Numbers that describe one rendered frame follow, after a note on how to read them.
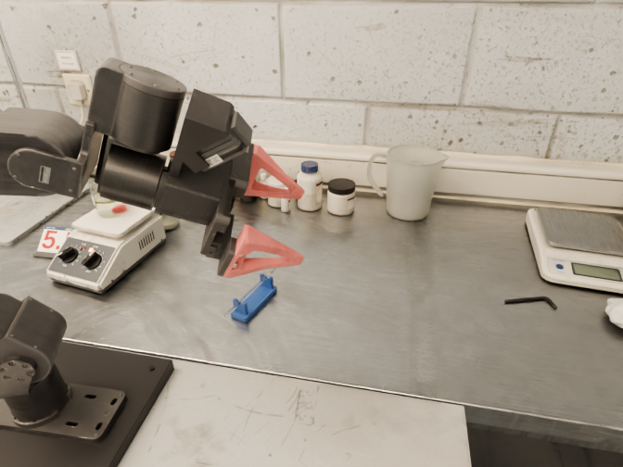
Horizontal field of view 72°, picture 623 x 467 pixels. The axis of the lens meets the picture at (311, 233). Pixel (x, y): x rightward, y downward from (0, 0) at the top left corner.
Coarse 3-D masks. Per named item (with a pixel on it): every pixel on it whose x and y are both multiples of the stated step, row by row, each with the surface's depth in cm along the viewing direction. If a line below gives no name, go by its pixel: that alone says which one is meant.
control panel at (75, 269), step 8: (72, 240) 83; (80, 240) 83; (64, 248) 82; (80, 248) 82; (88, 248) 81; (96, 248) 81; (104, 248) 81; (112, 248) 80; (56, 256) 82; (80, 256) 81; (104, 256) 80; (56, 264) 81; (64, 264) 80; (72, 264) 80; (80, 264) 80; (104, 264) 79; (64, 272) 80; (72, 272) 79; (80, 272) 79; (88, 272) 79; (96, 272) 78; (88, 280) 78; (96, 280) 78
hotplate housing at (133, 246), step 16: (144, 224) 87; (160, 224) 91; (96, 240) 82; (112, 240) 82; (128, 240) 83; (144, 240) 87; (160, 240) 92; (112, 256) 80; (128, 256) 83; (144, 256) 88; (48, 272) 81; (112, 272) 80; (96, 288) 78
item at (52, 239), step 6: (48, 234) 91; (54, 234) 91; (60, 234) 91; (66, 234) 91; (42, 240) 91; (48, 240) 91; (54, 240) 91; (60, 240) 91; (42, 246) 91; (48, 246) 90; (54, 246) 90; (60, 246) 90
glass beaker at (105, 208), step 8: (88, 184) 82; (96, 184) 81; (96, 200) 83; (104, 200) 83; (112, 200) 84; (96, 208) 85; (104, 208) 84; (112, 208) 85; (120, 208) 86; (104, 216) 85; (112, 216) 85
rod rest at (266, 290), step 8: (272, 280) 78; (264, 288) 79; (272, 288) 79; (256, 296) 77; (264, 296) 77; (272, 296) 79; (240, 304) 72; (248, 304) 75; (256, 304) 75; (232, 312) 73; (240, 312) 73; (248, 312) 73; (240, 320) 73
